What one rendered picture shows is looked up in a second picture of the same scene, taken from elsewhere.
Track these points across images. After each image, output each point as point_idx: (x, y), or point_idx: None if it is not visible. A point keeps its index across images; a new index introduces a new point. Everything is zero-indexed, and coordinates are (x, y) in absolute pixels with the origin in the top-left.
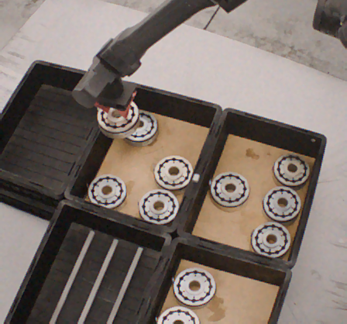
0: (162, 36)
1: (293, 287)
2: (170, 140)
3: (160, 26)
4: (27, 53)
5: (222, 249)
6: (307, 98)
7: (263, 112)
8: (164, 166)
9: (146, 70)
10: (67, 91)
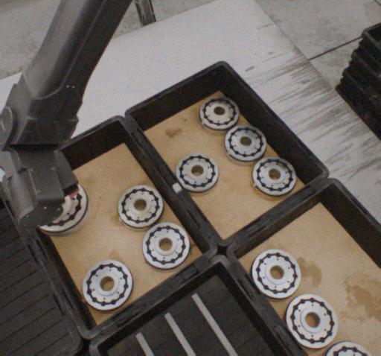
0: (118, 22)
1: None
2: (100, 185)
3: (115, 3)
4: None
5: (270, 218)
6: (143, 61)
7: (126, 101)
8: (127, 208)
9: None
10: None
